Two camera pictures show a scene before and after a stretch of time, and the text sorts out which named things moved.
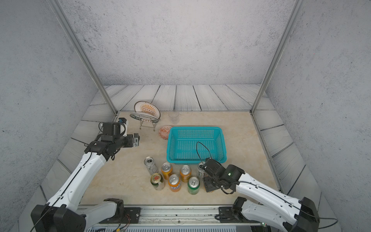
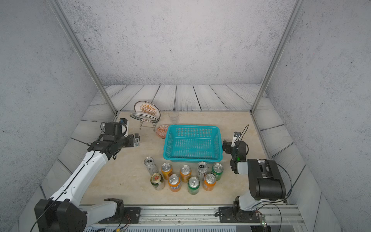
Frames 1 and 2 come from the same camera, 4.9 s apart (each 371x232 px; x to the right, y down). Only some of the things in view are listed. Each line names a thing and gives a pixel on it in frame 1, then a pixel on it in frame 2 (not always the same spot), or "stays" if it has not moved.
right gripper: [207, 186] to [229, 145]
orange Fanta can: [174, 182] stays
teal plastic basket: [192, 145] stays
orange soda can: [166, 169] stays
